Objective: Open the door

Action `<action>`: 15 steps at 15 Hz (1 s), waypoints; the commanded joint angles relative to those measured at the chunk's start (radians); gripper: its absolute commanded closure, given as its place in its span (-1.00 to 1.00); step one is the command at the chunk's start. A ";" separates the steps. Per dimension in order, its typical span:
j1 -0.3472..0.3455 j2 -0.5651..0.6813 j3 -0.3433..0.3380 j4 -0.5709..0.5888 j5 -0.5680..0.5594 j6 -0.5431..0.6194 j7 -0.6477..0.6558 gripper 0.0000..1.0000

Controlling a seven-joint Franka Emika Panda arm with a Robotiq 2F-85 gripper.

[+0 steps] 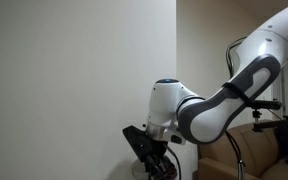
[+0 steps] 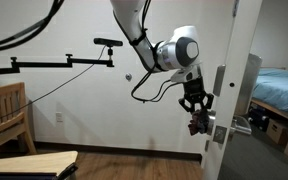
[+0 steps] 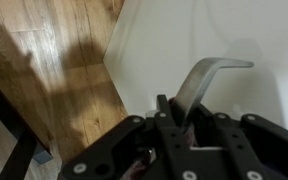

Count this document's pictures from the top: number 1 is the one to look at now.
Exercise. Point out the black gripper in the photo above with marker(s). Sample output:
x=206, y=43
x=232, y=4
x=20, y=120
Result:
x=157, y=151

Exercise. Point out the white door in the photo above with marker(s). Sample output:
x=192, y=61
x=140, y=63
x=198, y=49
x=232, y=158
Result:
x=77, y=83

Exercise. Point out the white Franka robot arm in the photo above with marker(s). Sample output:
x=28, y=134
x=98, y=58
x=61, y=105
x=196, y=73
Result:
x=217, y=106

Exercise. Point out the brown sofa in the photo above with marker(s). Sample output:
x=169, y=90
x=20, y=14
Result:
x=260, y=153

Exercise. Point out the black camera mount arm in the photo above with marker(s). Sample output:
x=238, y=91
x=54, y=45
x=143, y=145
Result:
x=270, y=124

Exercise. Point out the black stereo camera bar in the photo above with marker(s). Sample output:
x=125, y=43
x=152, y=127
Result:
x=265, y=105

